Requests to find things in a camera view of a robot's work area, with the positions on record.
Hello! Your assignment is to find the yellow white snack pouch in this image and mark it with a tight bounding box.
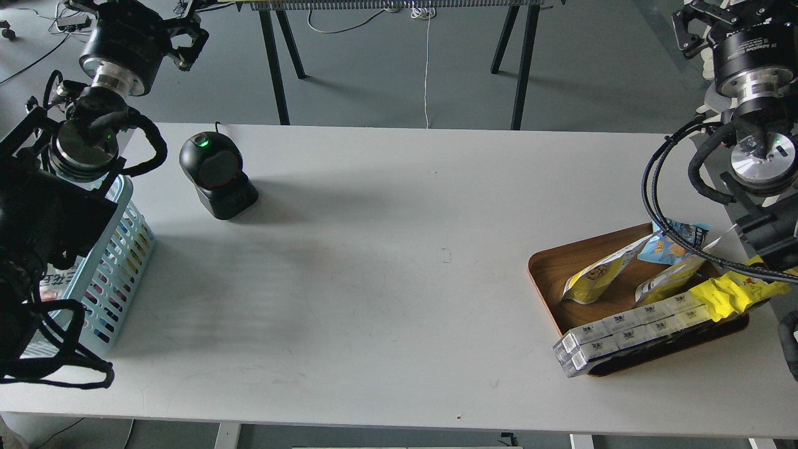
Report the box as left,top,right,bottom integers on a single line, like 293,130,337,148
562,234,652,305

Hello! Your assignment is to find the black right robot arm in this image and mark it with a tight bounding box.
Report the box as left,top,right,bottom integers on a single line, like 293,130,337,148
672,1,796,272

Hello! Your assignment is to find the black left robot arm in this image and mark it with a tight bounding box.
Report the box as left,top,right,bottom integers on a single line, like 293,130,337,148
1,1,209,390

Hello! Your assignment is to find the blue snack bag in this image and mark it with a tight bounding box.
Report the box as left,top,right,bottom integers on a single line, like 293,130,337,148
637,218,711,265

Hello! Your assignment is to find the white boxed snack pack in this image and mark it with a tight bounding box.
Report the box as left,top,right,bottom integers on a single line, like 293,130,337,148
551,292,713,377

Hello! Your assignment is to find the light blue plastic basket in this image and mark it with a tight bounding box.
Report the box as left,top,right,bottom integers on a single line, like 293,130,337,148
21,175,155,360

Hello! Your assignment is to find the yellow cartoon snack bag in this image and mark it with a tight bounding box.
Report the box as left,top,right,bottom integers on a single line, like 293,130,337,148
687,272,791,323

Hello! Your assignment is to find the white red snack in basket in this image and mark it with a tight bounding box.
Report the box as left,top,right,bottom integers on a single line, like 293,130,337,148
39,259,80,303

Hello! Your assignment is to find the brown wooden tray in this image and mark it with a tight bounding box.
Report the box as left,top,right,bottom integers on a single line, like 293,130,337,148
528,224,749,377

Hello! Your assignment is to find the black barcode scanner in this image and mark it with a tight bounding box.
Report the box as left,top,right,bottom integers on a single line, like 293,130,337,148
179,121,259,221

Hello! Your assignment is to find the black legged background table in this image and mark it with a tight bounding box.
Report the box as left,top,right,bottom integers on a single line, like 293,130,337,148
238,2,549,130

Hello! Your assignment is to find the white hanging cable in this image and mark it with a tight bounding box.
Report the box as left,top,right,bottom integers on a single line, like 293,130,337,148
410,6,437,129

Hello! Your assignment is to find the floor cables and power strip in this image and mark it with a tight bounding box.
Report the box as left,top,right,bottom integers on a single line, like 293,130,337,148
0,0,94,85

